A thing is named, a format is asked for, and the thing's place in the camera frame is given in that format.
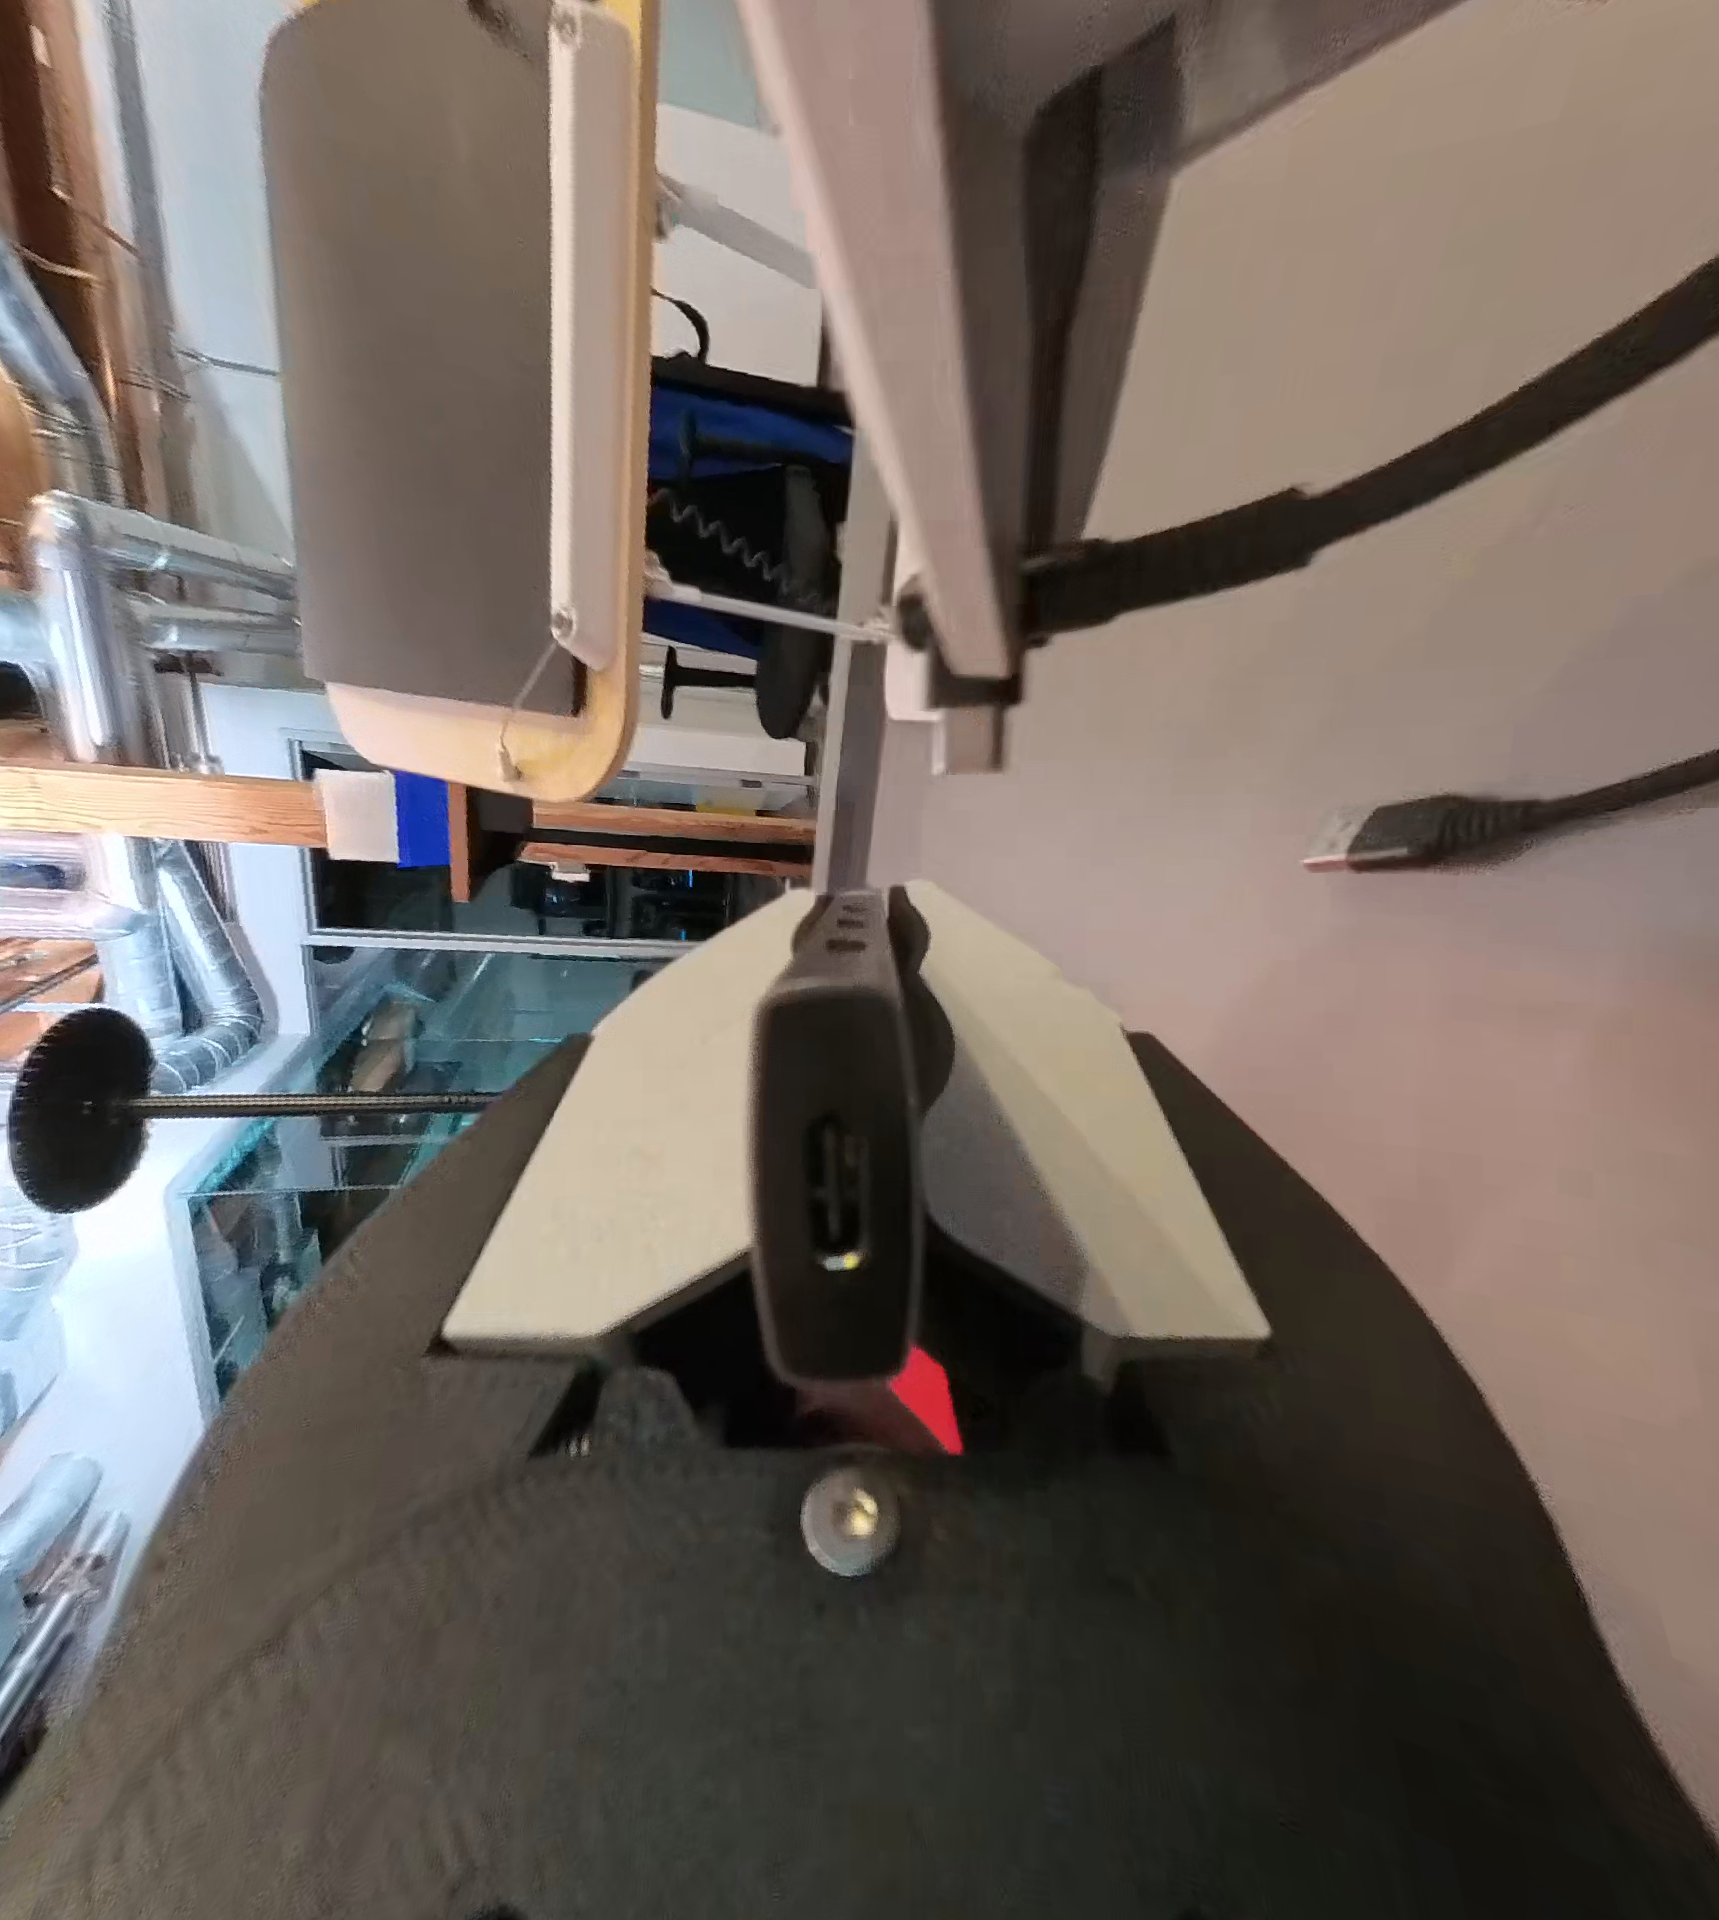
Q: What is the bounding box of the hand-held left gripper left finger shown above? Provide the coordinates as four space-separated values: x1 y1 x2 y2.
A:
437 900 804 1366

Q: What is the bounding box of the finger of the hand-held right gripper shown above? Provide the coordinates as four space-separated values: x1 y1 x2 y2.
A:
736 0 1030 775
1022 0 1480 558

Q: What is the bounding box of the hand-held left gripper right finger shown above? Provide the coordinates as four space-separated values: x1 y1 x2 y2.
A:
908 881 1272 1346

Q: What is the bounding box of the black usb-c adapter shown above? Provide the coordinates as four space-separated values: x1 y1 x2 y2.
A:
745 886 940 1385

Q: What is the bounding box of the black braided usb-c cable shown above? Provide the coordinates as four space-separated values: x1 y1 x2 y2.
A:
1019 185 1719 650

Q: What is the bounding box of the blue bag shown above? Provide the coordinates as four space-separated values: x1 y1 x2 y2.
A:
649 354 853 489

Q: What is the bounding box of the glass cabinet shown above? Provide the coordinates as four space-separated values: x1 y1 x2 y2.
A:
175 726 822 1405

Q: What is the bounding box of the black toothed wheel on rod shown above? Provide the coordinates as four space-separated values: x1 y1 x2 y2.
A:
6 1008 491 1212

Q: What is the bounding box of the wooden beam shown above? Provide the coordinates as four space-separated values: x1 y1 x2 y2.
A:
0 758 822 881

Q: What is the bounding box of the black cable with usb-a plug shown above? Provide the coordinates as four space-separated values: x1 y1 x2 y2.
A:
1302 710 1719 881

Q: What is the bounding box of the silver ventilation duct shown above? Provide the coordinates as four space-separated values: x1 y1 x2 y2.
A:
0 0 293 1504

